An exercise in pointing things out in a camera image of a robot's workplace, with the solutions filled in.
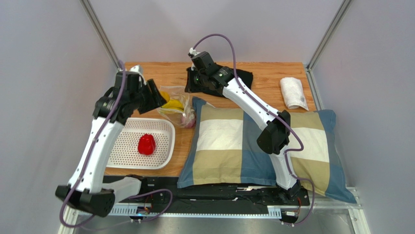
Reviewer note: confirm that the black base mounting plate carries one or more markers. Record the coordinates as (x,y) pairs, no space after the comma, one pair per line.
(214,199)

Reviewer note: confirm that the yellow fake bananas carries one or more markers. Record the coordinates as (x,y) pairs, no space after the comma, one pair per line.
(171,103)

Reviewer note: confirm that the white perforated plastic basket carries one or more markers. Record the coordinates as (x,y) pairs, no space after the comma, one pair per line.
(125,154)

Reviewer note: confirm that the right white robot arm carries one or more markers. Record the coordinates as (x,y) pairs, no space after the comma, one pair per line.
(275,126)

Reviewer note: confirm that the plaid checkered pillow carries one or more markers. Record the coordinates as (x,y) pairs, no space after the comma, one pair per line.
(224,149)

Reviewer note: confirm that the red fake fruit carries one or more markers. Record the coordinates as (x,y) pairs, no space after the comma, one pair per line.
(146,145)

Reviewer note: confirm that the aluminium frame rail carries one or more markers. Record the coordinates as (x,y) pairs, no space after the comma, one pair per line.
(287,216)

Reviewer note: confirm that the black folded cloth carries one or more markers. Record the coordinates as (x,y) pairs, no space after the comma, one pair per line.
(211,86)

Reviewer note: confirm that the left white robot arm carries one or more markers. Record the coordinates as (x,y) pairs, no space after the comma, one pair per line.
(86,191)

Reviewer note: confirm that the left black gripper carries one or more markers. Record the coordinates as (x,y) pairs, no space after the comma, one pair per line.
(156,100)

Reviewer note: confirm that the white rolled towel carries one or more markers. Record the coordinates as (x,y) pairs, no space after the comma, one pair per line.
(293,94)

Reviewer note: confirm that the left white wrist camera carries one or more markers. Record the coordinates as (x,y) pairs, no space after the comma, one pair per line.
(139,70)

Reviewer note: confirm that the clear zip top bag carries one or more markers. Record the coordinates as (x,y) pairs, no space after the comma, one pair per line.
(183,119)

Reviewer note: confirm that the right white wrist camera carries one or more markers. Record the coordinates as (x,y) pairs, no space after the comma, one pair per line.
(192,52)

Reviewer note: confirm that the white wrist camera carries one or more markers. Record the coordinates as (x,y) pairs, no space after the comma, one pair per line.
(139,70)
(192,52)

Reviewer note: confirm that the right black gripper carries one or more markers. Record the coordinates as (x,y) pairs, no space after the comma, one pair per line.
(193,79)

